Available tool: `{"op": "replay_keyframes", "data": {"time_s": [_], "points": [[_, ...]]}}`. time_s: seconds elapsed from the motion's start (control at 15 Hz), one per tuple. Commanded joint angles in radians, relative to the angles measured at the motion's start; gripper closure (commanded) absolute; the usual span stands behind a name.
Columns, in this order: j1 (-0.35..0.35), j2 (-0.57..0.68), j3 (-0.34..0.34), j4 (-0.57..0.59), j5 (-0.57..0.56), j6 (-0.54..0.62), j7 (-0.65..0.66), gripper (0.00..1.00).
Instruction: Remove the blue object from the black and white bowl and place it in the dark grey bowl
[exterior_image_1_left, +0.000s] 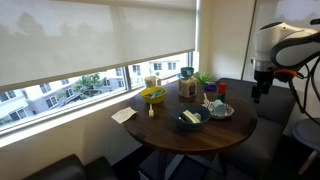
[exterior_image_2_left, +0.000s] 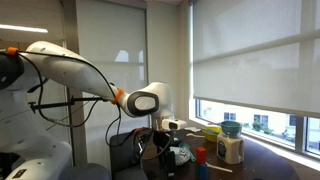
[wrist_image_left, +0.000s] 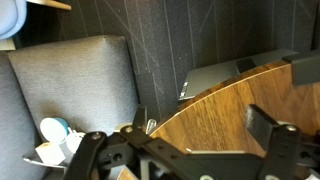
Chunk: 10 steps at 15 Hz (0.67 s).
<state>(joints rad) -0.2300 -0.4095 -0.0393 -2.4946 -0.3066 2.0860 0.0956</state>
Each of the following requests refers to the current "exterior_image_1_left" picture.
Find dark blue-grey bowl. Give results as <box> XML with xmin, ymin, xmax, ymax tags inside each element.
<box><xmin>171</xmin><ymin>103</ymin><xmax>211</xmax><ymax>131</ymax></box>

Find dark grey sofa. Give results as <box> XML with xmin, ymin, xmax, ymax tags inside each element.
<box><xmin>219</xmin><ymin>78</ymin><xmax>296</xmax><ymax>179</ymax></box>

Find white roller window blind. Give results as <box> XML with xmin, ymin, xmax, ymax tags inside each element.
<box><xmin>0</xmin><ymin>0</ymin><xmax>197</xmax><ymax>91</ymax></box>

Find round dark wooden table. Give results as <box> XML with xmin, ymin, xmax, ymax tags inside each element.
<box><xmin>123</xmin><ymin>79</ymin><xmax>258</xmax><ymax>180</ymax></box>

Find red and green bottle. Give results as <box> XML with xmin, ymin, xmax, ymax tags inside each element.
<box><xmin>217</xmin><ymin>82</ymin><xmax>226</xmax><ymax>102</ymax></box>

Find grey round stool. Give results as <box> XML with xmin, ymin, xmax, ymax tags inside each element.
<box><xmin>293</xmin><ymin>119</ymin><xmax>320</xmax><ymax>175</ymax></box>

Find glass jar by window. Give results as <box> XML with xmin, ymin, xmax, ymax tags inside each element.
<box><xmin>144</xmin><ymin>76</ymin><xmax>156</xmax><ymax>88</ymax></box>

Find white paper napkin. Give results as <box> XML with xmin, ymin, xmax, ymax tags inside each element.
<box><xmin>111</xmin><ymin>107</ymin><xmax>136</xmax><ymax>124</ymax></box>

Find small green potted plant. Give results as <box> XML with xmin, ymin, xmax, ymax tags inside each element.
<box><xmin>195</xmin><ymin>71</ymin><xmax>214</xmax><ymax>85</ymax></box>

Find cream toy brush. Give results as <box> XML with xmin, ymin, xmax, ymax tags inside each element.
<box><xmin>183</xmin><ymin>110</ymin><xmax>200</xmax><ymax>123</ymax></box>

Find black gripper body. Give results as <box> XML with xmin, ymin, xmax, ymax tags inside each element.
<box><xmin>251</xmin><ymin>70</ymin><xmax>274</xmax><ymax>103</ymax></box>

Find yellow bowl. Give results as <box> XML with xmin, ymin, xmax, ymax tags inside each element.
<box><xmin>140</xmin><ymin>87</ymin><xmax>167</xmax><ymax>104</ymax></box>

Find teal utensil in yellow bowl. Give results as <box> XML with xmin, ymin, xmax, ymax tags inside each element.
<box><xmin>146</xmin><ymin>90</ymin><xmax>163</xmax><ymax>100</ymax></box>

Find mayonnaise jar teal lid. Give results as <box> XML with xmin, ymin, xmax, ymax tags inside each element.
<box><xmin>179</xmin><ymin>67</ymin><xmax>197</xmax><ymax>98</ymax></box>

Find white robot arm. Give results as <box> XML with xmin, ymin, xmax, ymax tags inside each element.
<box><xmin>251</xmin><ymin>22</ymin><xmax>320</xmax><ymax>103</ymax></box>

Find purple plant pot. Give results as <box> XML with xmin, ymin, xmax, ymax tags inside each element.
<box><xmin>204</xmin><ymin>84</ymin><xmax>217</xmax><ymax>92</ymax></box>

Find light blue milk carton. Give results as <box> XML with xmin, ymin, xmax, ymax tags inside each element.
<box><xmin>213</xmin><ymin>100</ymin><xmax>226</xmax><ymax>115</ymax></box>

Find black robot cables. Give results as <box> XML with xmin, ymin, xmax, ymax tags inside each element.
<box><xmin>269</xmin><ymin>31</ymin><xmax>320</xmax><ymax>126</ymax></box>

